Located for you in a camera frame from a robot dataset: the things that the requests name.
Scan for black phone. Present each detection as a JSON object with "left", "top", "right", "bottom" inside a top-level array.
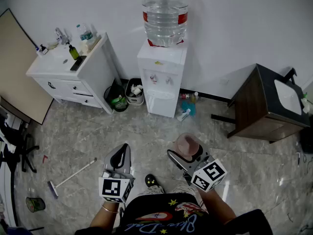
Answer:
[{"left": 69, "top": 55, "right": 87, "bottom": 72}]

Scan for person's light patterned trousers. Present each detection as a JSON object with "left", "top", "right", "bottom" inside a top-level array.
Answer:
[{"left": 136, "top": 183, "right": 197, "bottom": 197}]

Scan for white water dispenser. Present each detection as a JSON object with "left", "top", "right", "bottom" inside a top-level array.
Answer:
[{"left": 136, "top": 38, "right": 188, "bottom": 118}]

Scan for white tube bottle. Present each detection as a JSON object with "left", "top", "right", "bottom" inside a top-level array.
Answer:
[{"left": 176, "top": 108, "right": 192, "bottom": 122}]

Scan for white waste bin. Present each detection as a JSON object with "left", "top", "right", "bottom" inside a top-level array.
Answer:
[{"left": 125, "top": 78, "right": 145, "bottom": 106}]

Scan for person's left forearm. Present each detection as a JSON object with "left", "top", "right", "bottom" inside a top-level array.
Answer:
[{"left": 89, "top": 199, "right": 123, "bottom": 229}]

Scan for black faucet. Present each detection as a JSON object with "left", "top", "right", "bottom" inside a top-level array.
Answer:
[{"left": 283, "top": 67, "right": 298, "bottom": 84}]

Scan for pink cup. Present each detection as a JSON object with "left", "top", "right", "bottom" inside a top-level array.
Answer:
[{"left": 174, "top": 133, "right": 200, "bottom": 161}]

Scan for small pump bottle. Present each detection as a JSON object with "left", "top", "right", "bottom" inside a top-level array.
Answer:
[{"left": 36, "top": 44, "right": 49, "bottom": 56}]

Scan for gold bracelet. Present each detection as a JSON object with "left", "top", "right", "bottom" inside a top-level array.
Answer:
[{"left": 101, "top": 204, "right": 119, "bottom": 214}]

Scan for person's black patterned shoe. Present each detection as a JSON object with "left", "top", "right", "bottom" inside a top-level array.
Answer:
[{"left": 144, "top": 174, "right": 164, "bottom": 188}]

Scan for white sink cabinet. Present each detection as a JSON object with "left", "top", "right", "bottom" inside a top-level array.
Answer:
[{"left": 25, "top": 32, "right": 122, "bottom": 115}]

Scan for beige board with black frame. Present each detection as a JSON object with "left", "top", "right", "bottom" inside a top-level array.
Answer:
[{"left": 0, "top": 8, "right": 55, "bottom": 126}]

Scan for clear plastic bottle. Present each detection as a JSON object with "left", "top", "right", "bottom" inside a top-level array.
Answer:
[{"left": 76, "top": 23, "right": 95, "bottom": 44}]

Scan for large clear water jug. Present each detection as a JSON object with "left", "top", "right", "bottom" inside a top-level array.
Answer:
[{"left": 141, "top": 0, "right": 189, "bottom": 47}]

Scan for green soap bottle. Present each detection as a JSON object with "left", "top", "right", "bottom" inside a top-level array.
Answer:
[{"left": 68, "top": 44, "right": 80, "bottom": 61}]

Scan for black cable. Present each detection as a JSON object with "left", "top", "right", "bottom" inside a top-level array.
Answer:
[{"left": 295, "top": 150, "right": 313, "bottom": 176}]

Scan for chrome faucet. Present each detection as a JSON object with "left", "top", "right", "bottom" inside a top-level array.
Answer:
[{"left": 54, "top": 27, "right": 71, "bottom": 46}]

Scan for person's right forearm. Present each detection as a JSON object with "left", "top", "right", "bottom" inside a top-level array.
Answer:
[{"left": 197, "top": 187, "right": 238, "bottom": 225}]

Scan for black mesh waste bin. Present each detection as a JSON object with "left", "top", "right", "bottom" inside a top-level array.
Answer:
[{"left": 104, "top": 78, "right": 129, "bottom": 113}]

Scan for dark wooden sink cabinet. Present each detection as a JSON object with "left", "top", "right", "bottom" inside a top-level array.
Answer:
[{"left": 227, "top": 63, "right": 312, "bottom": 142}]

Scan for black office chair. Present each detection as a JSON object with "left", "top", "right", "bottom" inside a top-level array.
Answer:
[{"left": 0, "top": 117, "right": 40, "bottom": 174}]

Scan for black metal bar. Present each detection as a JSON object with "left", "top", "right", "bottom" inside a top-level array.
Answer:
[{"left": 211, "top": 114, "right": 237, "bottom": 125}]

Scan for white square basin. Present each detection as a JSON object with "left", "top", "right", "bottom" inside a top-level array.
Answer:
[{"left": 273, "top": 79, "right": 303, "bottom": 116}]

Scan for person's black printed shirt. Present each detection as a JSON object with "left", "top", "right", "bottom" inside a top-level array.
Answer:
[{"left": 74, "top": 193, "right": 273, "bottom": 235}]

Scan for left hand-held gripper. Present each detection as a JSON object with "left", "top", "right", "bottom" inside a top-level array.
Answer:
[{"left": 98, "top": 143, "right": 135, "bottom": 204}]

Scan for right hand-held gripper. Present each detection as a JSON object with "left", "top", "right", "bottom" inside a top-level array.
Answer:
[{"left": 167, "top": 141, "right": 228, "bottom": 193}]

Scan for white-handled floor brush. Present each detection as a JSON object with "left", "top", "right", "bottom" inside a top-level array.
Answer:
[{"left": 46, "top": 157, "right": 98, "bottom": 199}]

